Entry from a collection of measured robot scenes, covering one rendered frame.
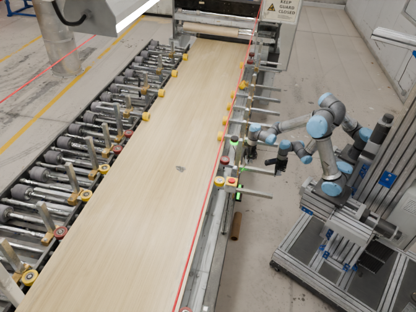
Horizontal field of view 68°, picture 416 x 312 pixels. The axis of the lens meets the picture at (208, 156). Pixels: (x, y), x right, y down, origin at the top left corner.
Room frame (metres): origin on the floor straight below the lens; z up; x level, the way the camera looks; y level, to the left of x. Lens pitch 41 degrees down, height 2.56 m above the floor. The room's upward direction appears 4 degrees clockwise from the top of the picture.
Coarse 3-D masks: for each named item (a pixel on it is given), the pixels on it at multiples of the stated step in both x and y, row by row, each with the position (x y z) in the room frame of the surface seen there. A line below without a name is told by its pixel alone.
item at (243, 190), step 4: (224, 184) 1.64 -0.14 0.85; (216, 188) 1.62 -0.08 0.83; (220, 188) 1.62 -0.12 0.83; (224, 188) 1.61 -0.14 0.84; (236, 188) 1.61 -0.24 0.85; (240, 188) 1.62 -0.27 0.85; (244, 188) 1.62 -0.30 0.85; (236, 192) 1.60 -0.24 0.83; (240, 192) 1.59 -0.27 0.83; (244, 192) 1.59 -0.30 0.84; (248, 192) 1.58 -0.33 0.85; (252, 192) 1.59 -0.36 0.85; (256, 192) 1.59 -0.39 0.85; (260, 192) 1.59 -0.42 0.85; (260, 196) 1.57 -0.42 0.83; (264, 196) 1.57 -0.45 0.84; (268, 196) 1.56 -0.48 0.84; (272, 196) 1.56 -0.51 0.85
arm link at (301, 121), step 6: (324, 108) 1.58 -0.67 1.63; (312, 114) 1.63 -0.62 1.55; (288, 120) 1.73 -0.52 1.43; (294, 120) 1.69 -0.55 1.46; (300, 120) 1.66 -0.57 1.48; (306, 120) 1.63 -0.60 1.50; (276, 126) 1.75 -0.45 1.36; (282, 126) 1.71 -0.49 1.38; (288, 126) 1.69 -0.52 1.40; (294, 126) 1.67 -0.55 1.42; (300, 126) 1.65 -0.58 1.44; (282, 132) 1.72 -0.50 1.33
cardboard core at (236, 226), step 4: (236, 212) 2.01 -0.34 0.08; (240, 212) 2.01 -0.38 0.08; (236, 216) 1.96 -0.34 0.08; (240, 216) 1.97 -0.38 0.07; (236, 220) 1.90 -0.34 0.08; (240, 220) 1.92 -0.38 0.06; (236, 224) 1.86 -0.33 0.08; (240, 224) 1.88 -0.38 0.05; (232, 228) 1.81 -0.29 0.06; (236, 228) 1.80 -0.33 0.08; (232, 232) 1.76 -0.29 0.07; (236, 232) 1.76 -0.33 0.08; (232, 236) 1.75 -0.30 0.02; (236, 236) 1.72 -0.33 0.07; (236, 240) 1.71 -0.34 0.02
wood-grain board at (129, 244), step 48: (192, 48) 4.13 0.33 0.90; (240, 48) 4.26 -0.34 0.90; (192, 96) 2.85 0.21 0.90; (144, 144) 2.00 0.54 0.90; (192, 144) 2.04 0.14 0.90; (96, 192) 1.43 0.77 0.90; (144, 192) 1.46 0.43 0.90; (192, 192) 1.50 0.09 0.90; (96, 240) 1.04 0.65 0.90; (144, 240) 1.07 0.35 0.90; (192, 240) 1.09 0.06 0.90; (48, 288) 0.73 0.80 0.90; (96, 288) 0.75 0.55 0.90; (144, 288) 0.77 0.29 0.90
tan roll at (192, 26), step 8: (184, 24) 4.53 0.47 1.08; (192, 24) 4.52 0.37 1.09; (200, 24) 4.52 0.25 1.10; (208, 24) 4.53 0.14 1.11; (200, 32) 4.51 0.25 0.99; (208, 32) 4.47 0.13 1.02; (216, 32) 4.44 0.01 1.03; (224, 32) 4.43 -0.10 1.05; (232, 32) 4.41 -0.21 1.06; (240, 32) 4.44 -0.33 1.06
